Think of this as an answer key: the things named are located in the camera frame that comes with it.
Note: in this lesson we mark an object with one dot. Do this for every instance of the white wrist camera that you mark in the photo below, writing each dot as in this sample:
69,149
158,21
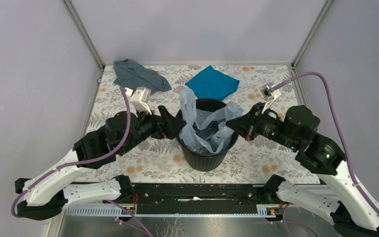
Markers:
270,95
139,99

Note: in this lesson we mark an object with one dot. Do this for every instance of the white slotted cable duct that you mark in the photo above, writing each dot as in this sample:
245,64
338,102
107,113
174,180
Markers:
179,209

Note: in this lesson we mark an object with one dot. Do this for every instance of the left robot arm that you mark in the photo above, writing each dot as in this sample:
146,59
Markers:
47,195

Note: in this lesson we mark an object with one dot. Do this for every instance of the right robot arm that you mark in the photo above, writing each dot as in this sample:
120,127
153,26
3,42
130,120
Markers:
353,213

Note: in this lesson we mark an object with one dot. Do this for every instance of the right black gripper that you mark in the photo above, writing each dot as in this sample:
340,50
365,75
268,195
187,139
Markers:
246,125

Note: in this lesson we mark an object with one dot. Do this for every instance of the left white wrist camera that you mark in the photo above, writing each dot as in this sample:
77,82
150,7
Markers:
139,99

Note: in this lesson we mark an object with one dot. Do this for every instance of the grey-blue cloth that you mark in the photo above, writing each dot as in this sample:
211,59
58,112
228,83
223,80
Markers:
132,75

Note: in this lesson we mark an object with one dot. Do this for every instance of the black ribbed trash bin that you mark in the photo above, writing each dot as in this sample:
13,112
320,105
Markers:
205,162

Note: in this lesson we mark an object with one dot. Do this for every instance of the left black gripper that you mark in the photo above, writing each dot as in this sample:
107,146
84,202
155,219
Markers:
174,124

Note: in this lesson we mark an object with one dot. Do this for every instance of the light blue trash bag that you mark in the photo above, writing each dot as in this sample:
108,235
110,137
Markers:
206,132

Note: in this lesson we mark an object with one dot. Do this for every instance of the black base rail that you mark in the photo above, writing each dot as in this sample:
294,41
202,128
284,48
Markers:
244,194

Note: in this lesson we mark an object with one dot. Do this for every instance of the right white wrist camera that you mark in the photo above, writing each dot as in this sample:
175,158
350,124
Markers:
270,95

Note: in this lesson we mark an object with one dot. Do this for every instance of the bright blue cloth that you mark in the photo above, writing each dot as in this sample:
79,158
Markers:
212,84

